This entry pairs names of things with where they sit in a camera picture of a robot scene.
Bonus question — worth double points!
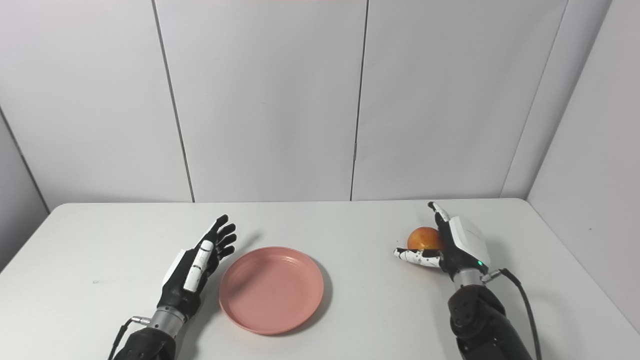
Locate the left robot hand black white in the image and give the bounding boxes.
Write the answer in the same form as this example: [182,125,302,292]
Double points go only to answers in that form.
[156,214,237,322]

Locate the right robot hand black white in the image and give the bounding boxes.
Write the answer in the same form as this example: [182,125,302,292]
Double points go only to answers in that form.
[393,201,492,284]

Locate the red yellow pomegranate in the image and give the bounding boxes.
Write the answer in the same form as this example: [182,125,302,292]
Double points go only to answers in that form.
[407,226,444,252]

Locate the pink round plate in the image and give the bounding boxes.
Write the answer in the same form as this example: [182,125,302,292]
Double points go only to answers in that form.
[218,245,325,336]

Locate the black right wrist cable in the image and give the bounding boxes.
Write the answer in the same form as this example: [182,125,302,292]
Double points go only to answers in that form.
[484,268,543,360]

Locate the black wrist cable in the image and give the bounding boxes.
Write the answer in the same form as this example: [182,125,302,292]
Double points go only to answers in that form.
[107,316,152,360]
[484,268,543,360]

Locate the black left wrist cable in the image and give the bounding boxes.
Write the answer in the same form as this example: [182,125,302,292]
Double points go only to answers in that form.
[107,316,152,360]

